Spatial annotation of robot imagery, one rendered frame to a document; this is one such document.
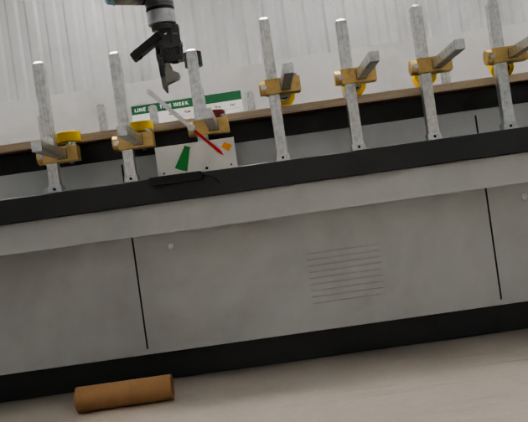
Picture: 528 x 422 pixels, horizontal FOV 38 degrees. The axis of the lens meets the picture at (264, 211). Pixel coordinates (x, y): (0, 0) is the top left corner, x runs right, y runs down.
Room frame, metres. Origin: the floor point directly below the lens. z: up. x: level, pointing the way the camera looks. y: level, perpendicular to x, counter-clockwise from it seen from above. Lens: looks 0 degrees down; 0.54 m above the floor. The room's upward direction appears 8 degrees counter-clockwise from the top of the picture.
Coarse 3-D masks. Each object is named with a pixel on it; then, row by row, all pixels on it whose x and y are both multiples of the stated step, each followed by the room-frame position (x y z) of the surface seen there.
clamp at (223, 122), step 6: (198, 120) 2.52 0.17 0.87; (222, 120) 2.52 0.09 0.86; (228, 120) 2.55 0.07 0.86; (198, 126) 2.52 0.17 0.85; (204, 126) 2.52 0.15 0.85; (222, 126) 2.52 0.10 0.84; (228, 126) 2.52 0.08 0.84; (192, 132) 2.53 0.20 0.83; (204, 132) 2.52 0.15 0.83; (210, 132) 2.52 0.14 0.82; (216, 132) 2.52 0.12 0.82; (222, 132) 2.54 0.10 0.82; (228, 132) 2.57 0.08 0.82
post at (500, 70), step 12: (492, 0) 2.54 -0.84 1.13; (492, 12) 2.53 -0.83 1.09; (492, 24) 2.53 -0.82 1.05; (492, 36) 2.53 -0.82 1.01; (492, 48) 2.55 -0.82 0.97; (504, 72) 2.53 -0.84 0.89; (504, 84) 2.53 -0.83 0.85; (504, 96) 2.53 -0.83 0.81; (504, 108) 2.53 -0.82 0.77; (504, 120) 2.53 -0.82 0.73
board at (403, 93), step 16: (464, 80) 2.69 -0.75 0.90; (480, 80) 2.69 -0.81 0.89; (512, 80) 2.69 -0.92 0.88; (368, 96) 2.69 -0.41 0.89; (384, 96) 2.69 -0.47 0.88; (400, 96) 2.69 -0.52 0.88; (416, 96) 2.73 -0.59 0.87; (240, 112) 2.69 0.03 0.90; (256, 112) 2.69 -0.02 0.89; (288, 112) 2.69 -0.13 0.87; (304, 112) 2.74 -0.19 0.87; (160, 128) 2.69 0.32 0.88; (176, 128) 2.69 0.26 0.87; (16, 144) 2.69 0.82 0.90; (64, 144) 2.69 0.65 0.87
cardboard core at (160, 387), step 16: (96, 384) 2.43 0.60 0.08; (112, 384) 2.42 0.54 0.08; (128, 384) 2.41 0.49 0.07; (144, 384) 2.41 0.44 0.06; (160, 384) 2.40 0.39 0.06; (80, 400) 2.40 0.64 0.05; (96, 400) 2.40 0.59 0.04; (112, 400) 2.40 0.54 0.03; (128, 400) 2.40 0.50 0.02; (144, 400) 2.41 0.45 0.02; (160, 400) 2.42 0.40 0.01
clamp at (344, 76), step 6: (336, 72) 2.53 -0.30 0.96; (342, 72) 2.52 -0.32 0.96; (348, 72) 2.52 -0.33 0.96; (354, 72) 2.52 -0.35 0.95; (372, 72) 2.52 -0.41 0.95; (336, 78) 2.53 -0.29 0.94; (342, 78) 2.52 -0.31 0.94; (348, 78) 2.52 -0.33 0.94; (354, 78) 2.52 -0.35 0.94; (366, 78) 2.52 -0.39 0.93; (372, 78) 2.52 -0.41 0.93; (336, 84) 2.53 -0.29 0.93; (342, 84) 2.53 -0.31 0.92
